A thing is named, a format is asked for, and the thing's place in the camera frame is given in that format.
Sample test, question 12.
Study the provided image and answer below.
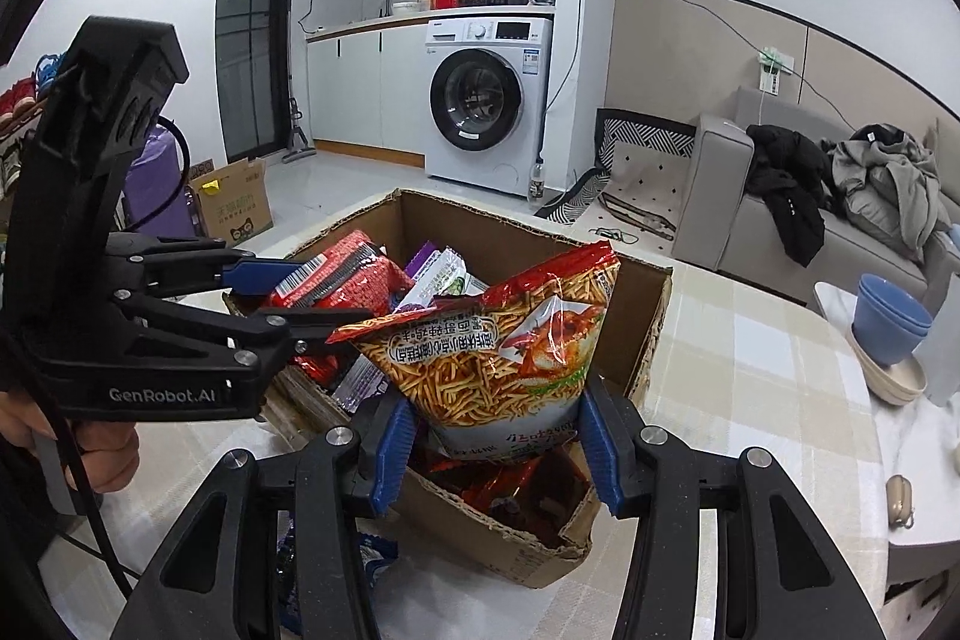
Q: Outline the floor mop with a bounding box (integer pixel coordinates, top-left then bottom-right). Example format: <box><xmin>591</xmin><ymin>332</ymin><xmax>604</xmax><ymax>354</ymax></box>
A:
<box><xmin>281</xmin><ymin>96</ymin><xmax>320</xmax><ymax>163</ymax></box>

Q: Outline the grey clothes pile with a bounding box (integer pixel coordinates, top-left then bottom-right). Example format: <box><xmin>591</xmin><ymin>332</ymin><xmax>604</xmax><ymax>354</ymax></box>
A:
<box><xmin>821</xmin><ymin>122</ymin><xmax>953</xmax><ymax>262</ymax></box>

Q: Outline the black jacket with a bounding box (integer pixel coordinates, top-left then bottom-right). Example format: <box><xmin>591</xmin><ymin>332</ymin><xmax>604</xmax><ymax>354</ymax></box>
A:
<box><xmin>745</xmin><ymin>122</ymin><xmax>833</xmax><ymax>266</ymax></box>

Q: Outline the grey sofa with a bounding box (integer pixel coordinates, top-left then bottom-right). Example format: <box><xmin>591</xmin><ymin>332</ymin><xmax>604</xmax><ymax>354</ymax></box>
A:
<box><xmin>670</xmin><ymin>85</ymin><xmax>960</xmax><ymax>311</ymax></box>

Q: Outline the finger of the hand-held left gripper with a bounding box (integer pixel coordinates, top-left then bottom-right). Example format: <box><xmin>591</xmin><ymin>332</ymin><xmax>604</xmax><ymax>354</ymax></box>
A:
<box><xmin>105</xmin><ymin>233</ymin><xmax>320</xmax><ymax>311</ymax></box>
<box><xmin>112</xmin><ymin>291</ymin><xmax>376</xmax><ymax>401</ymax></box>

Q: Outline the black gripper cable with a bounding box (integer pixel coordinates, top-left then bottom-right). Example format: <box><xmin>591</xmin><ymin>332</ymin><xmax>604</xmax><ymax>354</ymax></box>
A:
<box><xmin>45</xmin><ymin>415</ymin><xmax>143</xmax><ymax>600</ymax></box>

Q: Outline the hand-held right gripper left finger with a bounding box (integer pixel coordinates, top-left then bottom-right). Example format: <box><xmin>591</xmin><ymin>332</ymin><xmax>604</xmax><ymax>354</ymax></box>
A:
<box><xmin>111</xmin><ymin>394</ymin><xmax>421</xmax><ymax>640</ymax></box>

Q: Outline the dark glass door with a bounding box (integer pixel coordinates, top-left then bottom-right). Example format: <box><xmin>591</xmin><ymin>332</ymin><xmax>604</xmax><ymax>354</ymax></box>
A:
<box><xmin>215</xmin><ymin>0</ymin><xmax>301</xmax><ymax>163</ymax></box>

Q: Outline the brown cardboard box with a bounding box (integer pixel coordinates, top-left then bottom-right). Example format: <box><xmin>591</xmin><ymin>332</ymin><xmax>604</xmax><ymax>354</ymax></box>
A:
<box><xmin>225</xmin><ymin>188</ymin><xmax>674</xmax><ymax>590</ymax></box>

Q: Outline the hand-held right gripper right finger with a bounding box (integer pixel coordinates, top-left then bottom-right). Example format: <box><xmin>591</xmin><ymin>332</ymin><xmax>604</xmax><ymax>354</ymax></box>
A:
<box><xmin>581</xmin><ymin>376</ymin><xmax>886</xmax><ymax>640</ymax></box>

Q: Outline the small printed cardboard box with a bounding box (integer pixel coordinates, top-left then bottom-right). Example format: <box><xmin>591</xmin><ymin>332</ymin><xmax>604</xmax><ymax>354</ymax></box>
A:
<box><xmin>187</xmin><ymin>158</ymin><xmax>273</xmax><ymax>249</ymax></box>

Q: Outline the orange noodle snack packet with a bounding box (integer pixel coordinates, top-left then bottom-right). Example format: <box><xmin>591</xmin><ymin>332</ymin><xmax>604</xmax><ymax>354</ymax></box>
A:
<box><xmin>326</xmin><ymin>240</ymin><xmax>622</xmax><ymax>465</ymax></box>

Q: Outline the shoe rack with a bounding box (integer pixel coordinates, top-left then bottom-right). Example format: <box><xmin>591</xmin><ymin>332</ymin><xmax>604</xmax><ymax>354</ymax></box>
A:
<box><xmin>0</xmin><ymin>51</ymin><xmax>68</xmax><ymax>206</ymax></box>

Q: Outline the white kitchen base cabinet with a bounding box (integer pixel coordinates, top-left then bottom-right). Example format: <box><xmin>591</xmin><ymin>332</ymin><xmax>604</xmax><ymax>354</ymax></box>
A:
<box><xmin>306</xmin><ymin>17</ymin><xmax>428</xmax><ymax>167</ymax></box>

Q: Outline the beige key pouch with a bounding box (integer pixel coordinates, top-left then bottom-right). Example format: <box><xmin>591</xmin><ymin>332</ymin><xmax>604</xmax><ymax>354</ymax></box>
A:
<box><xmin>885</xmin><ymin>473</ymin><xmax>920</xmax><ymax>528</ymax></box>

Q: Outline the white side table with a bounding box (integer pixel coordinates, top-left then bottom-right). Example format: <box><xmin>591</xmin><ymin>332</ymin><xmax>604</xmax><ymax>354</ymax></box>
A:
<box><xmin>814</xmin><ymin>280</ymin><xmax>960</xmax><ymax>611</ymax></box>

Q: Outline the red black striped snack packet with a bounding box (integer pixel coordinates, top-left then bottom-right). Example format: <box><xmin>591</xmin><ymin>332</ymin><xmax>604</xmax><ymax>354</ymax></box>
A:
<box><xmin>266</xmin><ymin>230</ymin><xmax>410</xmax><ymax>386</ymax></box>

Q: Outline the beige bowl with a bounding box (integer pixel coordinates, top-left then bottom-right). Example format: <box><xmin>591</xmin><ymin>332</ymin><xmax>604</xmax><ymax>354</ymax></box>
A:
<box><xmin>851</xmin><ymin>325</ymin><xmax>929</xmax><ymax>406</ymax></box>

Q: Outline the purple bag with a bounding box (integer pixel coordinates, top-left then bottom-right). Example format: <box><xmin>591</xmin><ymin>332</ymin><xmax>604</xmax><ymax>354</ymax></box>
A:
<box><xmin>120</xmin><ymin>115</ymin><xmax>207</xmax><ymax>240</ymax></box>

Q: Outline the patterned black white bag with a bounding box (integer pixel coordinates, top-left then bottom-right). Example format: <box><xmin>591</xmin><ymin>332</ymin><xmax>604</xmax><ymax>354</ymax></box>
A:
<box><xmin>536</xmin><ymin>107</ymin><xmax>698</xmax><ymax>236</ymax></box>

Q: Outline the person's left hand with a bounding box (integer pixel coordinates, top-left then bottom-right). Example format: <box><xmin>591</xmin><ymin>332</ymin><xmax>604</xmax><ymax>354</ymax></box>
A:
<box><xmin>0</xmin><ymin>377</ymin><xmax>141</xmax><ymax>496</ymax></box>

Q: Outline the wall socket with charger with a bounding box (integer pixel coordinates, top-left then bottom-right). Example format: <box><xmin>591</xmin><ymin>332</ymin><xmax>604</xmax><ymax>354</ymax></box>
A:
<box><xmin>754</xmin><ymin>47</ymin><xmax>797</xmax><ymax>97</ymax></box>

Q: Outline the white washing machine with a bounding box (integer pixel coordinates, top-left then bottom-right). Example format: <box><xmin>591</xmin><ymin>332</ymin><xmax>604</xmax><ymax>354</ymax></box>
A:
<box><xmin>424</xmin><ymin>14</ymin><xmax>554</xmax><ymax>199</ymax></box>

